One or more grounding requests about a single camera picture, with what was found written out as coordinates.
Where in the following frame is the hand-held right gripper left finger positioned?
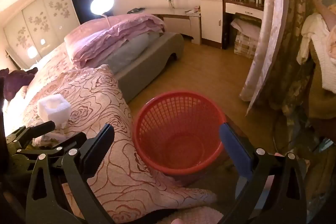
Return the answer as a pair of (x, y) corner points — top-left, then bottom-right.
(26, 123), (116, 224)

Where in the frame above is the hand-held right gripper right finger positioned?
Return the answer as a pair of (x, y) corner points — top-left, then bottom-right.
(219, 122), (307, 224)

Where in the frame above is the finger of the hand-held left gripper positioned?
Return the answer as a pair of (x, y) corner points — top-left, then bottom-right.
(16, 132), (88, 159)
(5, 121), (56, 147)

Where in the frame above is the red plastic basket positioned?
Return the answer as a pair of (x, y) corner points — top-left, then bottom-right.
(133, 91), (227, 176)

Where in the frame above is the bed with rose bedspread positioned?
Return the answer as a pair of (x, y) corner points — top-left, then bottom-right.
(3, 42), (218, 220)

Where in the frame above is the purple cloth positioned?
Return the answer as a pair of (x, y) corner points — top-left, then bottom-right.
(0, 67), (39, 101)

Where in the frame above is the grey-blue folded blanket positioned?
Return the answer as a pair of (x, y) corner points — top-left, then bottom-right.
(101, 33), (163, 73)

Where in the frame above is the pink folded quilt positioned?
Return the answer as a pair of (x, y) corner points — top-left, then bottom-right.
(64, 13), (166, 68)

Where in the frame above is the flower print sliding wardrobe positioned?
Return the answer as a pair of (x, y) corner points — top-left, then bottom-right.
(3, 0), (80, 62)

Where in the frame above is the pale cloth cover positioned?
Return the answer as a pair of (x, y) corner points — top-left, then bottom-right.
(230, 17), (263, 35)

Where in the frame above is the pink patterned curtain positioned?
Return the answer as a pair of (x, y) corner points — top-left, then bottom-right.
(239, 0), (289, 117)

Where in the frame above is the white cabinet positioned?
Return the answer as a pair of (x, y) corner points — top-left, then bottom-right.
(198, 0), (226, 50)

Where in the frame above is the white hanging garment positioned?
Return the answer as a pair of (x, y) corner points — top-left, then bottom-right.
(297, 13), (336, 93)

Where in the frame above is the white corner desk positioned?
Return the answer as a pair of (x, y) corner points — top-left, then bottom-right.
(127, 6), (202, 45)

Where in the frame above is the white dressing table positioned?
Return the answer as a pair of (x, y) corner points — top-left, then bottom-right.
(223, 0), (265, 51)

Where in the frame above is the white round floor lamp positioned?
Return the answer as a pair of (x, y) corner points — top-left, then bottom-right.
(90, 0), (115, 30)

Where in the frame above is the brown floral curtain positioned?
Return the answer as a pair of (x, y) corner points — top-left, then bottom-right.
(273, 0), (336, 119)

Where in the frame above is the pink hanging garment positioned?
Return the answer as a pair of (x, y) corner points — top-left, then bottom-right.
(312, 0), (336, 39)

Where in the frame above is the grey upholstered bed frame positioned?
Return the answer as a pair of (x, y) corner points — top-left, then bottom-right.
(115, 32), (185, 103)

